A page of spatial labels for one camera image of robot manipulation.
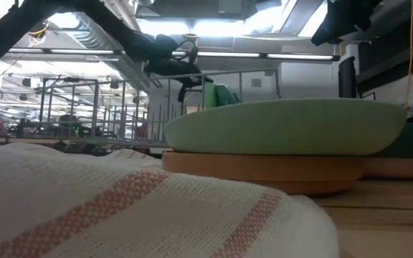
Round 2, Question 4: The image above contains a black side desk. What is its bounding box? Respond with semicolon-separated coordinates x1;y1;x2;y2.
356;0;413;95

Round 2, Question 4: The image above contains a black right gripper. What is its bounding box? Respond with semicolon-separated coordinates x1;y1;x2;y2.
311;0;383;46

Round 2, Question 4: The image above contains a white red-striped towel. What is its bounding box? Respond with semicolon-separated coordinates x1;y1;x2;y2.
0;142;341;258

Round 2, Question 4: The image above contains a brown divided plate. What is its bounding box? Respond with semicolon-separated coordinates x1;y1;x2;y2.
161;150;366;196

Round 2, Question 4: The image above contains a yellow cable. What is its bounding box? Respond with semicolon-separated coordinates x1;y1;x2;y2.
404;0;413;109

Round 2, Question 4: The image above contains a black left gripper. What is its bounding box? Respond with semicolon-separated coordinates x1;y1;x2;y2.
145;57;214;104

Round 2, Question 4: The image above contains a black upright panel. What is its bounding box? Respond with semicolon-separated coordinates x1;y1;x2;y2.
338;56;358;99

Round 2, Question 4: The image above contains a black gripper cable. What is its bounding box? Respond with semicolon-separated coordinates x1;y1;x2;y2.
172;38;201;65

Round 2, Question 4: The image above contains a grey wire dish rack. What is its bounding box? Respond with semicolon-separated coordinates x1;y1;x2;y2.
0;67;283;148

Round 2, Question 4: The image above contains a ceiling-hung yellow cable reel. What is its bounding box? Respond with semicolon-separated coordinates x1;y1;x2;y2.
26;21;49;47

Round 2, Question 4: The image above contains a pink plate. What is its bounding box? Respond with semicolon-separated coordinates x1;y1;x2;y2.
361;156;413;180

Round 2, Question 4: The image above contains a light green plate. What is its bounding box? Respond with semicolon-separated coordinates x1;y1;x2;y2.
163;97;408;157
204;82;217;110

